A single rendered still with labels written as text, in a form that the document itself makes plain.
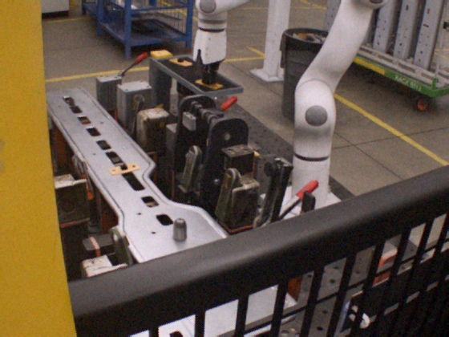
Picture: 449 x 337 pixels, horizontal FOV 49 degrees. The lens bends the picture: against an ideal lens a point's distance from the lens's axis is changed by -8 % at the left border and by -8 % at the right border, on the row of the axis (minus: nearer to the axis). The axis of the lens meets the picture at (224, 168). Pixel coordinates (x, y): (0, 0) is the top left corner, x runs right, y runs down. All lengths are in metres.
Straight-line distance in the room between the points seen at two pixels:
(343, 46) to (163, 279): 1.32
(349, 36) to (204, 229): 0.69
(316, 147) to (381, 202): 1.31
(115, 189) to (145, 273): 1.13
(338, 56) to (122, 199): 0.72
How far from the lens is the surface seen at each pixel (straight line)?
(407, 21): 5.67
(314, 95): 1.50
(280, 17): 5.25
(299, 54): 4.17
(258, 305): 1.02
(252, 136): 2.38
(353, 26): 1.51
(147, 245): 1.16
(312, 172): 1.65
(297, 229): 0.26
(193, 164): 1.34
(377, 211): 0.29
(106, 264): 1.04
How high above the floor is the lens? 1.70
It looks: 28 degrees down
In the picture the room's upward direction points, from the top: 4 degrees clockwise
